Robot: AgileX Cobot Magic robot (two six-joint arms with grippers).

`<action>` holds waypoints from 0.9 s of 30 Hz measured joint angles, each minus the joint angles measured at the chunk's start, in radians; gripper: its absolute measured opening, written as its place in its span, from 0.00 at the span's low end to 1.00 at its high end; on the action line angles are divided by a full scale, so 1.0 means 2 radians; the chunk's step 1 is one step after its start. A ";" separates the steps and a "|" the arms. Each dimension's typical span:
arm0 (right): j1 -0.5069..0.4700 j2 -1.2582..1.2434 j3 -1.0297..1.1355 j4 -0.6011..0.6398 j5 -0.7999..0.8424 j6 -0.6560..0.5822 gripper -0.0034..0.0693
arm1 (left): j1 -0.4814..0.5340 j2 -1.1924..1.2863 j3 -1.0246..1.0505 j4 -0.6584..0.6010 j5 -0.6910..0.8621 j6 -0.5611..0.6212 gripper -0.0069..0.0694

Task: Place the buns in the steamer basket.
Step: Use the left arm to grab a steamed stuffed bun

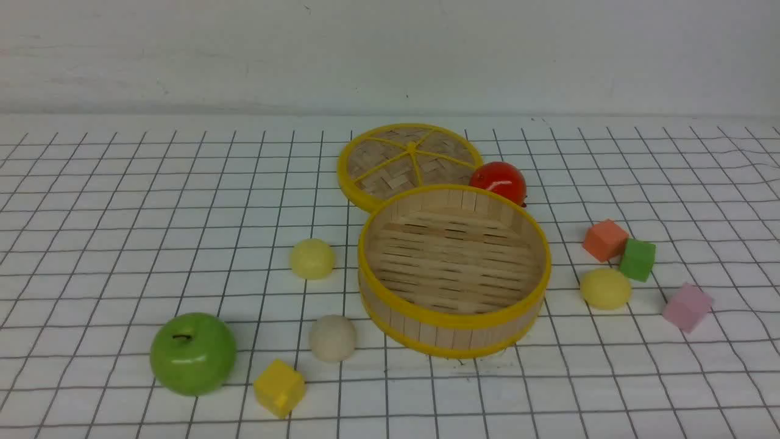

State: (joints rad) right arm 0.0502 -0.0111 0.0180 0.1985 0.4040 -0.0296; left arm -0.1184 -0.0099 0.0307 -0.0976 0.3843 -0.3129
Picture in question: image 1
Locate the pale yellow bun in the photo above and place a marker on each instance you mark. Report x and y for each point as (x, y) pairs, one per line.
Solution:
(312, 259)
(605, 289)

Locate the white cream bun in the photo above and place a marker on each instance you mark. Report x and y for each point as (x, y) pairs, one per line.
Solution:
(332, 338)

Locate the woven bamboo steamer lid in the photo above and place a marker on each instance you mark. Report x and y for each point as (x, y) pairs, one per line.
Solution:
(386, 161)

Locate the bamboo steamer tray yellow rim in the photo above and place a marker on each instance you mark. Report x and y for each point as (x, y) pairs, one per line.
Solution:
(453, 271)

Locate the red tomato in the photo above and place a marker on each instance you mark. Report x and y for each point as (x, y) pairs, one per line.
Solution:
(501, 178)

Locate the yellow cube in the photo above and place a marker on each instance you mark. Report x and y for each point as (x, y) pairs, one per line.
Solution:
(279, 388)

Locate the orange cube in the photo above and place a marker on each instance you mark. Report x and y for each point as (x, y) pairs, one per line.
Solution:
(605, 240)

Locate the green apple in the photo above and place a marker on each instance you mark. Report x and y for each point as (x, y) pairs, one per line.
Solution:
(193, 354)

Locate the green cube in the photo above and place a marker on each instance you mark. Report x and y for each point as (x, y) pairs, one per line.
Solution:
(638, 259)

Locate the pink cube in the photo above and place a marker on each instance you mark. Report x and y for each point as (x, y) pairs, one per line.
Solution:
(688, 307)

